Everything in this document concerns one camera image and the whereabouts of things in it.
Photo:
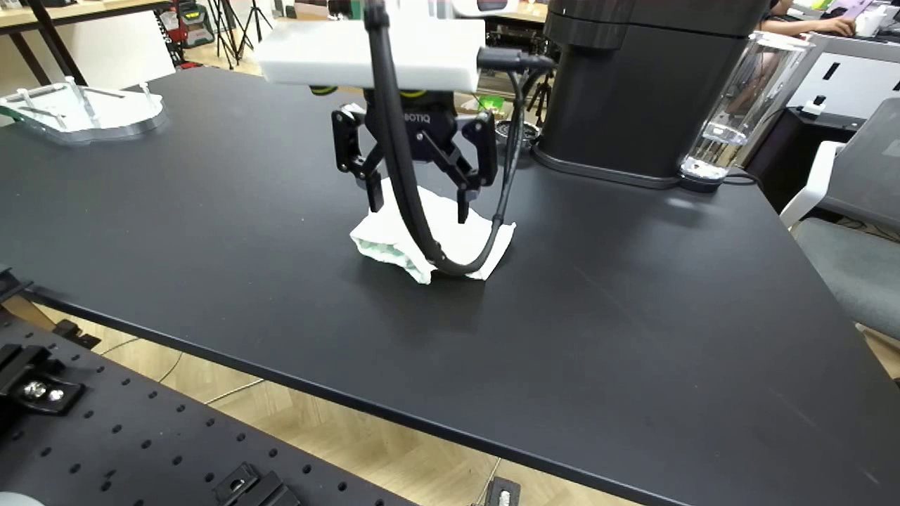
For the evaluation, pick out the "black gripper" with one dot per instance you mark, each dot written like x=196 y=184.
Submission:
x=428 y=104

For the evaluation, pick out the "white cloth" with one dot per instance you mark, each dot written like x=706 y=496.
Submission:
x=455 y=241

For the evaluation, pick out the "person forearm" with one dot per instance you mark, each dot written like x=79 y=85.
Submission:
x=810 y=27

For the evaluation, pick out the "black tripod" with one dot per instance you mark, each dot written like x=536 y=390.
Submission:
x=245 y=24

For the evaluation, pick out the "large black appliance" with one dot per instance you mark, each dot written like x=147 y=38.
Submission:
x=636 y=85

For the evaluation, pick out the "clear glass cup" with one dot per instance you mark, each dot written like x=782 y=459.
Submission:
x=747 y=100

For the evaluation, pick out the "wooden desk with black legs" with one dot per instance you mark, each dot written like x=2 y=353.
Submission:
x=57 y=13

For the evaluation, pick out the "black perforated breadboard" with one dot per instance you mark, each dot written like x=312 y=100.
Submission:
x=121 y=439

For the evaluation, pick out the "small black table clamp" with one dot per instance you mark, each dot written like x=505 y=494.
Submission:
x=9 y=284

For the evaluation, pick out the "white cabinet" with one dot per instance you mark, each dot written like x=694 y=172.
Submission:
x=860 y=85

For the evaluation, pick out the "grey and white office chair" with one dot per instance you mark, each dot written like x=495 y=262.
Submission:
x=860 y=242

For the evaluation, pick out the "small metal bracket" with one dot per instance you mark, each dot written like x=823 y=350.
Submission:
x=502 y=494

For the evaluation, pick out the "black mounting bracket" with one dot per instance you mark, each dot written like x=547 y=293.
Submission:
x=253 y=487

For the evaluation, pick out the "black bracket with silver screws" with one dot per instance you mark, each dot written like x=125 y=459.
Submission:
x=38 y=390

